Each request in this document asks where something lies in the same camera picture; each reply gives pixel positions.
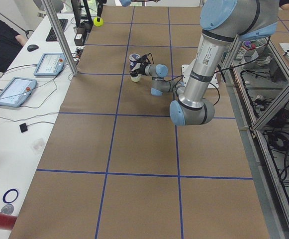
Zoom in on blue tape ring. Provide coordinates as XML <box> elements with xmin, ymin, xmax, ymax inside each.
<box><xmin>2</xmin><ymin>189</ymin><xmax>19</xmax><ymax>204</ymax></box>

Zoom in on small black square device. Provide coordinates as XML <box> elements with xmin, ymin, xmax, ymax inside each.
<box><xmin>19</xmin><ymin>123</ymin><xmax>28</xmax><ymax>133</ymax></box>

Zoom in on black computer mouse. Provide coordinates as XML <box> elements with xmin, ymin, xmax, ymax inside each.
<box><xmin>27</xmin><ymin>44</ymin><xmax>39</xmax><ymax>52</ymax></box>

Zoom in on black monitor stand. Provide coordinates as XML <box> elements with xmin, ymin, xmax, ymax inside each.
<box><xmin>70</xmin><ymin>0</ymin><xmax>93</xmax><ymax>27</ymax></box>

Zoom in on tennis ball Wilson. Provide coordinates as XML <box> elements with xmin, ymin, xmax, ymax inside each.
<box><xmin>93</xmin><ymin>16</ymin><xmax>104</xmax><ymax>27</ymax></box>

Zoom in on black keyboard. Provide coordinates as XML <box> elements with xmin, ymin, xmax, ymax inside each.
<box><xmin>45</xmin><ymin>18</ymin><xmax>69</xmax><ymax>42</ymax></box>

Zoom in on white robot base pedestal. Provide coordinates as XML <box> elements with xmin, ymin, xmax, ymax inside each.
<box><xmin>181</xmin><ymin>64</ymin><xmax>218</xmax><ymax>88</ymax></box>

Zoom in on teach pendant tablet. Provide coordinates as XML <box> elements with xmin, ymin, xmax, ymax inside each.
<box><xmin>33</xmin><ymin>53</ymin><xmax>66</xmax><ymax>77</ymax></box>
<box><xmin>0</xmin><ymin>77</ymin><xmax>37</xmax><ymax>108</ymax></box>

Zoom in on tennis ball Roland Garros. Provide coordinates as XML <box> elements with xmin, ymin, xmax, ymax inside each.
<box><xmin>131</xmin><ymin>74</ymin><xmax>141</xmax><ymax>83</ymax></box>

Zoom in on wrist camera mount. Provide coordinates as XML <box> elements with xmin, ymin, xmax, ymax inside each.
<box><xmin>137</xmin><ymin>53</ymin><xmax>154</xmax><ymax>65</ymax></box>

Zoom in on far teach pendant tablet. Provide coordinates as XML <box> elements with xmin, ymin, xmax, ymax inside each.
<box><xmin>33</xmin><ymin>53</ymin><xmax>66</xmax><ymax>77</ymax></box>

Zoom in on near teach pendant tablet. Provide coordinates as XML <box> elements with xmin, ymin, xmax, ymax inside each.
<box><xmin>0</xmin><ymin>77</ymin><xmax>37</xmax><ymax>108</ymax></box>

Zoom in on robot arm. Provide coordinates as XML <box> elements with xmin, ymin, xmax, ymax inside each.
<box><xmin>170</xmin><ymin>0</ymin><xmax>279</xmax><ymax>126</ymax></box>
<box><xmin>94</xmin><ymin>0</ymin><xmax>149</xmax><ymax>23</ymax></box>

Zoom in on aluminium frame post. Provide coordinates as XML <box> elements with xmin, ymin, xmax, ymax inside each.
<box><xmin>42</xmin><ymin>0</ymin><xmax>78</xmax><ymax>76</ymax></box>

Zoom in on grey round lid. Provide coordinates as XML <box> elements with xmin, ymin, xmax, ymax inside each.
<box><xmin>1</xmin><ymin>204</ymin><xmax>14</xmax><ymax>215</ymax></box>

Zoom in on black box white label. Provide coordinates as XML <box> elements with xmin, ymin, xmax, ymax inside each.
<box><xmin>74</xmin><ymin>22</ymin><xmax>90</xmax><ymax>46</ymax></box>

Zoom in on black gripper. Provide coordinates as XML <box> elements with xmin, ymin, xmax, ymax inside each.
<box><xmin>97</xmin><ymin>3</ymin><xmax>149</xmax><ymax>77</ymax></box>

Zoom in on clear tennis ball can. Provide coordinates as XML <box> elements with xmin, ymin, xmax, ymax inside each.
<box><xmin>129</xmin><ymin>53</ymin><xmax>140</xmax><ymax>71</ymax></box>

